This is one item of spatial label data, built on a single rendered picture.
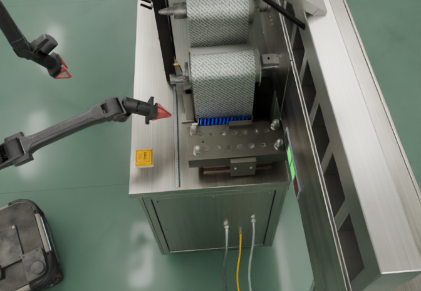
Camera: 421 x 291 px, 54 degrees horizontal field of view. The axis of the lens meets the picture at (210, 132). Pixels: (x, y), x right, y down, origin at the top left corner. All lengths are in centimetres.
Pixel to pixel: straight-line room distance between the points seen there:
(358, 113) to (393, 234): 28
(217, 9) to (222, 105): 37
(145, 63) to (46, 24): 198
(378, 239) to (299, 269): 171
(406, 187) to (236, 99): 74
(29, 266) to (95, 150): 93
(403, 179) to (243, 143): 68
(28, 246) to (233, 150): 136
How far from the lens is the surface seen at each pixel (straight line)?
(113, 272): 258
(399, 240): 87
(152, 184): 172
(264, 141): 165
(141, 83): 204
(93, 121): 160
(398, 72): 352
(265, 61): 156
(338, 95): 101
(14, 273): 251
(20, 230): 259
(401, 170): 121
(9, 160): 164
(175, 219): 198
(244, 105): 166
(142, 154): 177
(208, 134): 167
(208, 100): 162
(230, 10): 164
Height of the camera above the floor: 242
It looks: 56 degrees down
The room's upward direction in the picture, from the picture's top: 3 degrees counter-clockwise
